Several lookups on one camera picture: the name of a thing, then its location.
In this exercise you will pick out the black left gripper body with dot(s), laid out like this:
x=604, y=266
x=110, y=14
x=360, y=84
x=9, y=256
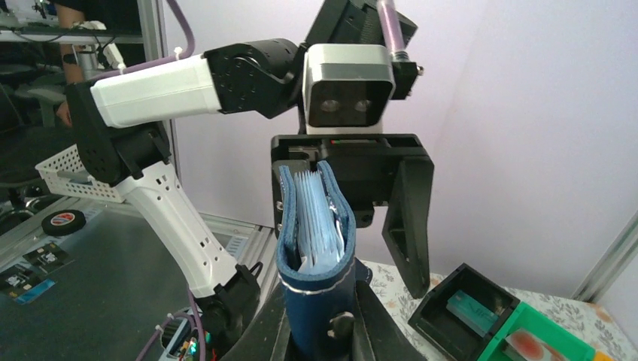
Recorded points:
x=364, y=166

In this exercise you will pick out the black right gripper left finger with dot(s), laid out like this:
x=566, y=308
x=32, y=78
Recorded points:
x=268, y=335

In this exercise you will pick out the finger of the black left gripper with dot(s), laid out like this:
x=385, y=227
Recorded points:
x=277, y=199
x=405, y=226

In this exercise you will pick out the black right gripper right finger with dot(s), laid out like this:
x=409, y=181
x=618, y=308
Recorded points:
x=376, y=336

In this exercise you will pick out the blue leather card holder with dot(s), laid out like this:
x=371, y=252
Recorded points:
x=316, y=262

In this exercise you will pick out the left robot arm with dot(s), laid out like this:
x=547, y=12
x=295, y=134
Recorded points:
x=118, y=126

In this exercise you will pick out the teal card in black bin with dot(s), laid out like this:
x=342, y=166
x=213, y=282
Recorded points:
x=471, y=312

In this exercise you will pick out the black plastic bin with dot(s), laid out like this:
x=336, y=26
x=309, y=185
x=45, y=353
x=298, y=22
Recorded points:
x=447, y=333

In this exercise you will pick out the green plastic bin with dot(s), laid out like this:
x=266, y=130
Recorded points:
x=528, y=318

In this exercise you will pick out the orange plastic bin left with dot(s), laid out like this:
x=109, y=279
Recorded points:
x=601, y=356

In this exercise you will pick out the black tape roll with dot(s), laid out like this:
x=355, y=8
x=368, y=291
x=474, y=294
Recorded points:
x=64, y=222

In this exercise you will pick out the white perforated basket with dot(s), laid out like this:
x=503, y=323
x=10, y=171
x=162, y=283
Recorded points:
x=65, y=175

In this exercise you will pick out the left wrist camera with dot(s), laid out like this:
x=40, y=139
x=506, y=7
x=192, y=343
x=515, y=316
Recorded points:
x=346, y=88

